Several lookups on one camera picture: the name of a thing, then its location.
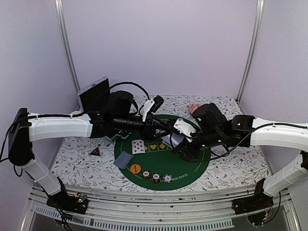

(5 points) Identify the aluminium front rail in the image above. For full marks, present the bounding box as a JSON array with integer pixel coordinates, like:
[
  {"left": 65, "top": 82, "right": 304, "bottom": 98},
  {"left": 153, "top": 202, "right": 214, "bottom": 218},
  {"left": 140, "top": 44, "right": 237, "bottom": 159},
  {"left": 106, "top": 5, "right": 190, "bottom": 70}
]
[{"left": 20, "top": 185, "right": 301, "bottom": 231}]

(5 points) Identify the round green poker mat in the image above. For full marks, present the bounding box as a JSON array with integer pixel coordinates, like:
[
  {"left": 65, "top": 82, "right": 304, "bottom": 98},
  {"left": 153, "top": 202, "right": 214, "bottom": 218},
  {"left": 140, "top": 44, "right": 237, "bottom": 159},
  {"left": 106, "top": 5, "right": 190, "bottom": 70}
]
[{"left": 120, "top": 138, "right": 211, "bottom": 191}]

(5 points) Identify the cream ceramic mug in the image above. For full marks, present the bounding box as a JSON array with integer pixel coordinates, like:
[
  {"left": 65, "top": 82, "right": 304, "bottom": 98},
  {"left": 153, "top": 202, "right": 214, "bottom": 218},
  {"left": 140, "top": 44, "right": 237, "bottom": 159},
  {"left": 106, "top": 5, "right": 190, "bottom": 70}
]
[{"left": 71, "top": 111, "right": 81, "bottom": 115}]

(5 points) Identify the black triangular all-in marker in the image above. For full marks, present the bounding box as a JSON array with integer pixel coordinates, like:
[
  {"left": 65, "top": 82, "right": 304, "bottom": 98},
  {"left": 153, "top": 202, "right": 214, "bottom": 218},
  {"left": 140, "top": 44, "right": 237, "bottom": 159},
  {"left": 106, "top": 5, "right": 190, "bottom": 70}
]
[{"left": 89, "top": 147, "right": 101, "bottom": 156}]

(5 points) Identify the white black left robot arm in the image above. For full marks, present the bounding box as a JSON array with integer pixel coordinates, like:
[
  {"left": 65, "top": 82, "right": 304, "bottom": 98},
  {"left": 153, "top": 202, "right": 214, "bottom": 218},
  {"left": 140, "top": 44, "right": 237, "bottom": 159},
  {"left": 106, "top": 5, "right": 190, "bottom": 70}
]
[{"left": 3, "top": 90, "right": 172, "bottom": 209}]

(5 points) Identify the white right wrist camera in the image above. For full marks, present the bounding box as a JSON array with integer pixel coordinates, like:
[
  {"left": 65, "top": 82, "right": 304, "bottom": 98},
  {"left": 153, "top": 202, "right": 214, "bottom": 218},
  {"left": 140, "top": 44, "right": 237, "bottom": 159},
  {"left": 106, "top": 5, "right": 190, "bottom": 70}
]
[{"left": 173, "top": 118, "right": 196, "bottom": 142}]

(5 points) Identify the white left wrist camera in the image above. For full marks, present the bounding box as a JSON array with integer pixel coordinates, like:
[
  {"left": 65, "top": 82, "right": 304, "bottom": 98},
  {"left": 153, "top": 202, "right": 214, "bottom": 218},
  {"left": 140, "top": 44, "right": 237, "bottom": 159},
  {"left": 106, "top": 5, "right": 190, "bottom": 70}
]
[{"left": 139, "top": 95, "right": 164, "bottom": 122}]

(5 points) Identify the right aluminium frame post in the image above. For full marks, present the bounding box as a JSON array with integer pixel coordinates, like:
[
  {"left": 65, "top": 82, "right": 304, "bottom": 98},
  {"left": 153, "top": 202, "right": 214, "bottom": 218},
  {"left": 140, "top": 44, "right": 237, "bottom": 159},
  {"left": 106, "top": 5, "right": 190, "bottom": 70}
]
[{"left": 236, "top": 0, "right": 265, "bottom": 104}]

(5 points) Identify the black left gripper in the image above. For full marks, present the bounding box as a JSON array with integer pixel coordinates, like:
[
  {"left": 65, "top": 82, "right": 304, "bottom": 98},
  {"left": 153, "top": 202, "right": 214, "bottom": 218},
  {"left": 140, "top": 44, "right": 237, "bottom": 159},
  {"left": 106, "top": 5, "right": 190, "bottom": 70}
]
[{"left": 114, "top": 113, "right": 171, "bottom": 141}]

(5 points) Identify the left aluminium frame post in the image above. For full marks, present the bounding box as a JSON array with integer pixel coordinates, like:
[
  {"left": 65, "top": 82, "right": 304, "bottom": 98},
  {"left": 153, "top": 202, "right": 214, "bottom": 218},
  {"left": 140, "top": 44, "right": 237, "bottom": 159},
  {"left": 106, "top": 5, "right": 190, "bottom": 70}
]
[{"left": 54, "top": 0, "right": 80, "bottom": 92}]

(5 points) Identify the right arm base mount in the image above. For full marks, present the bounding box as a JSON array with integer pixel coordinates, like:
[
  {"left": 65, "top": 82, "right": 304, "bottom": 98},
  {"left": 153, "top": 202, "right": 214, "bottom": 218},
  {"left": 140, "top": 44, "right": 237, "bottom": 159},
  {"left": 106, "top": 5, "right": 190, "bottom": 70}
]
[{"left": 231, "top": 193, "right": 274, "bottom": 226}]

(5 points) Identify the grey playing card deck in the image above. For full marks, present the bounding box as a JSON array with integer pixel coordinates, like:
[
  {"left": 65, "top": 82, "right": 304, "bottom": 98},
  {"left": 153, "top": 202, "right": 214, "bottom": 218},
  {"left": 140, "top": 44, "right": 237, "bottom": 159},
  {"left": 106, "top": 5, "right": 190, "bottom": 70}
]
[{"left": 161, "top": 133, "right": 185, "bottom": 147}]

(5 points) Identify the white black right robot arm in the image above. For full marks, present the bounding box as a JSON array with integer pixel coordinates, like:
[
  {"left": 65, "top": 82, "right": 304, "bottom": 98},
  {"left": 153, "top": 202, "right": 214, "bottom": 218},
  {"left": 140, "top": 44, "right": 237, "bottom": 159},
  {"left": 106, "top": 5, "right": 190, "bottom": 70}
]
[{"left": 173, "top": 103, "right": 308, "bottom": 210}]

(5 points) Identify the aluminium frame post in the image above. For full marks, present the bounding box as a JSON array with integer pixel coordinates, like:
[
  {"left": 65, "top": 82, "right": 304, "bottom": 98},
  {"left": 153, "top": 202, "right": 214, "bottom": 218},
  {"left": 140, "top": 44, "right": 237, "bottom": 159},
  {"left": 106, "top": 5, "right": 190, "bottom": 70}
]
[
  {"left": 54, "top": 0, "right": 80, "bottom": 92},
  {"left": 236, "top": 0, "right": 265, "bottom": 104}
]

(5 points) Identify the red black 100 chip stack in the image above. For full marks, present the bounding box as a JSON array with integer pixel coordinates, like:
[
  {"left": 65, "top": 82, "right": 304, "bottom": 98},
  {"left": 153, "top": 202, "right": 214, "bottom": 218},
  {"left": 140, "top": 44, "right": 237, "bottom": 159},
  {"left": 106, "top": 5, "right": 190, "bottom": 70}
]
[{"left": 141, "top": 170, "right": 151, "bottom": 179}]

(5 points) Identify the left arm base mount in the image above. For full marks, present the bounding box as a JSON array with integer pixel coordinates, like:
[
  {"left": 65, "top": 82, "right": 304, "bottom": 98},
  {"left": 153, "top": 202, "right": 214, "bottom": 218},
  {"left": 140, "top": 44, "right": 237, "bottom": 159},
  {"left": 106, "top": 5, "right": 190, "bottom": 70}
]
[{"left": 46, "top": 192, "right": 89, "bottom": 215}]

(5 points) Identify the blue peach 10 chip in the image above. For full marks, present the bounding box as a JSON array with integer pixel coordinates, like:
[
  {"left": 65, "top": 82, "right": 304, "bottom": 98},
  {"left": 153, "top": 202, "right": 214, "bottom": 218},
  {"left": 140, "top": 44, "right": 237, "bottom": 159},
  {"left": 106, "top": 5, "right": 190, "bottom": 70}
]
[{"left": 163, "top": 174, "right": 173, "bottom": 183}]

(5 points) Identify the red patterned small bowl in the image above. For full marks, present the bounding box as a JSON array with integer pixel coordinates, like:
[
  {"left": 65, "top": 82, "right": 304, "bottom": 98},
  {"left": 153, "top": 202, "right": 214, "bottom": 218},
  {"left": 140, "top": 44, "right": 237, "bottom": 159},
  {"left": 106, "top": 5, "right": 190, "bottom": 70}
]
[{"left": 188, "top": 104, "right": 201, "bottom": 115}]

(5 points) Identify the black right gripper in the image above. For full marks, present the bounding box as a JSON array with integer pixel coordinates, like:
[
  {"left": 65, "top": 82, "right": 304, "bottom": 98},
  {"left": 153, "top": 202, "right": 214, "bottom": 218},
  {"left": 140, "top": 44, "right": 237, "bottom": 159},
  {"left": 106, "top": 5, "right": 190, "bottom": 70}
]
[{"left": 171, "top": 126, "right": 224, "bottom": 160}]

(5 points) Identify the aluminium poker chip case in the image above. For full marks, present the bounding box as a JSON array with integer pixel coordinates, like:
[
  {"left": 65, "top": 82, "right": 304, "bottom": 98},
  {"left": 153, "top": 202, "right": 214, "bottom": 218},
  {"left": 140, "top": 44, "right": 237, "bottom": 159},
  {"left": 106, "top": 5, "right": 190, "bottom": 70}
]
[{"left": 77, "top": 76, "right": 130, "bottom": 141}]

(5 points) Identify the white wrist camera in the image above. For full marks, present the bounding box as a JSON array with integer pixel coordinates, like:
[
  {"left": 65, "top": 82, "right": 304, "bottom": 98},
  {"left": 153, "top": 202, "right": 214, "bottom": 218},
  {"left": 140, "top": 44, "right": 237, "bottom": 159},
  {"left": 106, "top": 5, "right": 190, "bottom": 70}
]
[
  {"left": 139, "top": 95, "right": 164, "bottom": 122},
  {"left": 173, "top": 118, "right": 196, "bottom": 142}
]

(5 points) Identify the orange big blind button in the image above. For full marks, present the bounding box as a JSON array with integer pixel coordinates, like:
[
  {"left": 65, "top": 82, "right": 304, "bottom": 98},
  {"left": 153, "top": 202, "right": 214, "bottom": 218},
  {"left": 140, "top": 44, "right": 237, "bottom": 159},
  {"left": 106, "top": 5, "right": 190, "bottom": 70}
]
[{"left": 130, "top": 164, "right": 141, "bottom": 174}]

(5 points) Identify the nine of diamonds card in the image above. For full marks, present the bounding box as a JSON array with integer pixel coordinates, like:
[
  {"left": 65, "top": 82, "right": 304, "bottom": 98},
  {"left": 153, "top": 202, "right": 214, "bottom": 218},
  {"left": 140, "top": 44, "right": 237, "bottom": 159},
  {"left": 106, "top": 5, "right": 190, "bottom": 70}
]
[{"left": 131, "top": 140, "right": 145, "bottom": 155}]

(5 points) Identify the blue checkered playing card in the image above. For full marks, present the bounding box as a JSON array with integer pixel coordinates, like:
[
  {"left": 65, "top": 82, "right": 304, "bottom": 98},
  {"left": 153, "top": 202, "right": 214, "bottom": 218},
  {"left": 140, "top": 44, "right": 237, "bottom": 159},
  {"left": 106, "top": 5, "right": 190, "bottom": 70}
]
[{"left": 114, "top": 151, "right": 133, "bottom": 169}]

